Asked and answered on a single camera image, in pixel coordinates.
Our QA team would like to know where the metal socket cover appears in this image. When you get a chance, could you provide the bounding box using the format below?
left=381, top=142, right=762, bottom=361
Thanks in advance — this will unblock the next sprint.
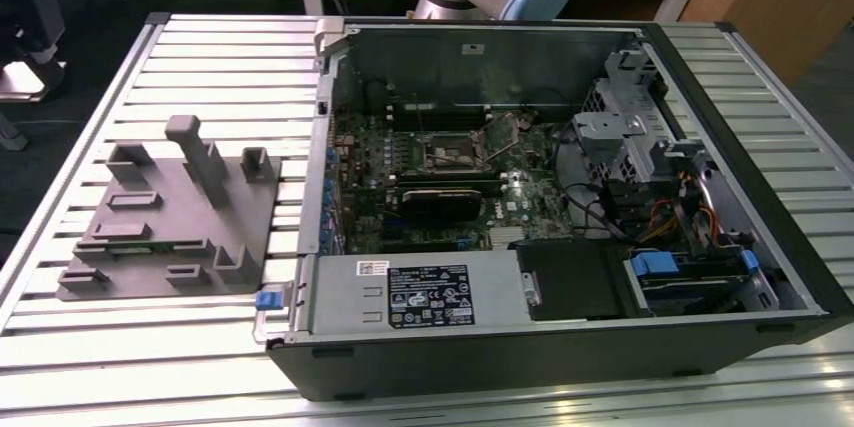
left=469, top=110, right=540, bottom=169

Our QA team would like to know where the CPU socket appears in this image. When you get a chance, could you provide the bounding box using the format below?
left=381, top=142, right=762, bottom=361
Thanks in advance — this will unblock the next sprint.
left=420, top=132, right=496, bottom=174

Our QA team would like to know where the green RAM stick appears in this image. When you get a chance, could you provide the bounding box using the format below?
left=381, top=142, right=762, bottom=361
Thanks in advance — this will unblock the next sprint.
left=398, top=175, right=502, bottom=189

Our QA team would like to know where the black graphics card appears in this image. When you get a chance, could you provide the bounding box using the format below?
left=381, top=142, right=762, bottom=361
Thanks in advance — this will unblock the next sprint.
left=398, top=187, right=484, bottom=227

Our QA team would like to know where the black RAM slot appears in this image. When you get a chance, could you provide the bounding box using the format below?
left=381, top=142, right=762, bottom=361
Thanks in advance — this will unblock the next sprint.
left=392, top=121, right=488, bottom=131
left=390, top=115, right=489, bottom=123
left=389, top=102, right=490, bottom=111
left=390, top=109, right=489, bottom=117

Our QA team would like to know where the silver chipset heatsink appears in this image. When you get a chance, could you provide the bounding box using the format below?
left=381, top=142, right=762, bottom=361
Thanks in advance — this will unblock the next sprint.
left=490, top=226, right=526, bottom=249

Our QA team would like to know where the green motherboard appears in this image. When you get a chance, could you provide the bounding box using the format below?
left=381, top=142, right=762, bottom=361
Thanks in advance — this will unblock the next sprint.
left=330, top=106, right=576, bottom=256

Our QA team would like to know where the silver power supply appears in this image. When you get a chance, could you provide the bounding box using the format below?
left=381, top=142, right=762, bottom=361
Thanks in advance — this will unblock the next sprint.
left=310, top=254, right=536, bottom=336

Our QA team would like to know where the black drive shroud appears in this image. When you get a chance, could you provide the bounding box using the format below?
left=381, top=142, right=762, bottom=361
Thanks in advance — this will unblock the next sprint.
left=517, top=240, right=633, bottom=322

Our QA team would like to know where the blue plastic latch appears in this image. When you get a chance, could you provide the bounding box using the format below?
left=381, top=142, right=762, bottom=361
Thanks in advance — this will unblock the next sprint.
left=255, top=288, right=286, bottom=312

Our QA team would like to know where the black PC case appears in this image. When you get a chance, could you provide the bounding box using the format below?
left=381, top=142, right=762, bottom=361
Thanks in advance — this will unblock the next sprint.
left=263, top=16, right=854, bottom=403

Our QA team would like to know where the blue disk carrier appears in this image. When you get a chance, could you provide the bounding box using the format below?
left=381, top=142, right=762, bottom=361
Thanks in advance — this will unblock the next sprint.
left=626, top=249, right=762, bottom=316

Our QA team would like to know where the grey parts rack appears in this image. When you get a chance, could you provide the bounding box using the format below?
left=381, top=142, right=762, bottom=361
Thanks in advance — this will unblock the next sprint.
left=57, top=114, right=286, bottom=303

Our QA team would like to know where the grey metal foot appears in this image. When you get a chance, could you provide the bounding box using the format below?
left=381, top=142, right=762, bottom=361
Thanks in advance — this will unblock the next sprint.
left=0, top=109, right=30, bottom=152

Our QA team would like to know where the wooden cabinet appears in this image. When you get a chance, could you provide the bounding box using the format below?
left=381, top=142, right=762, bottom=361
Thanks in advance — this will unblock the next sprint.
left=680, top=0, right=854, bottom=93

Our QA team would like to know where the black grey machine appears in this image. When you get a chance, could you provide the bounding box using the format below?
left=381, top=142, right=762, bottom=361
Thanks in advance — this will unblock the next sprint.
left=0, top=0, right=70, bottom=104

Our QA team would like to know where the coloured wire bundle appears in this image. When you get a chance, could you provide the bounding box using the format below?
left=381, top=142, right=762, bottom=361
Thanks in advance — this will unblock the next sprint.
left=640, top=171, right=726, bottom=248

